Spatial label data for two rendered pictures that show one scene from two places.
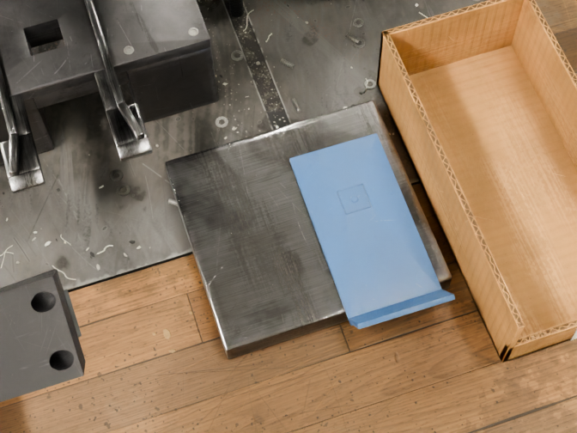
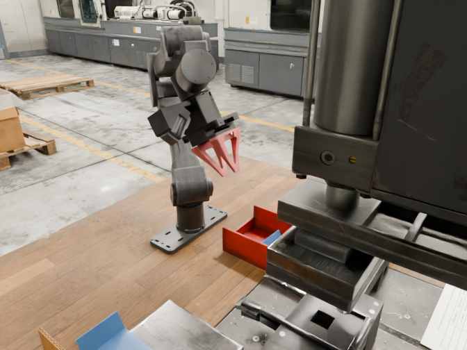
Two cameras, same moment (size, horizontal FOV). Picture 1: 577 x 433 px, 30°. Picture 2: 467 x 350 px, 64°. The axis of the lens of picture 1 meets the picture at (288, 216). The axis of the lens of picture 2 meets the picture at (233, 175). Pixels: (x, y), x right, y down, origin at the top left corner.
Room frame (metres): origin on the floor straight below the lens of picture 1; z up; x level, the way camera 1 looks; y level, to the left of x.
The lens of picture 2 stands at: (0.71, -0.15, 1.39)
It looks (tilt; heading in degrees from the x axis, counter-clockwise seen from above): 25 degrees down; 144
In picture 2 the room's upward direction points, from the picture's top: straight up
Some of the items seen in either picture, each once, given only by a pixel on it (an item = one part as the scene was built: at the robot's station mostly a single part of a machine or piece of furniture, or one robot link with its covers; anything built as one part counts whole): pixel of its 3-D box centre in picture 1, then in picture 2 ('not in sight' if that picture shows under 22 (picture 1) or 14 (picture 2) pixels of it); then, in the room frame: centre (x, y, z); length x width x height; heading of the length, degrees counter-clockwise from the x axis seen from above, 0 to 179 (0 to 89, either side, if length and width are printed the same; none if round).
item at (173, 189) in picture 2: not in sight; (191, 191); (0.07, 0.20, 1.00); 0.09 x 0.06 x 0.06; 72
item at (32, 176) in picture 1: (17, 143); (286, 282); (0.39, 0.19, 0.98); 0.07 x 0.02 x 0.01; 16
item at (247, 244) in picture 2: not in sight; (288, 246); (0.27, 0.31, 0.93); 0.25 x 0.12 x 0.06; 16
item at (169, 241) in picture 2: not in sight; (190, 214); (0.06, 0.20, 0.94); 0.20 x 0.07 x 0.08; 106
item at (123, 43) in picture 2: not in sight; (119, 41); (-8.38, 3.17, 0.49); 5.51 x 1.02 x 0.97; 13
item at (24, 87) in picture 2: not in sight; (46, 85); (-6.30, 1.03, 0.07); 1.20 x 1.00 x 0.14; 105
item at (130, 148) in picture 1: (123, 112); (259, 312); (0.41, 0.11, 0.98); 0.07 x 0.02 x 0.01; 16
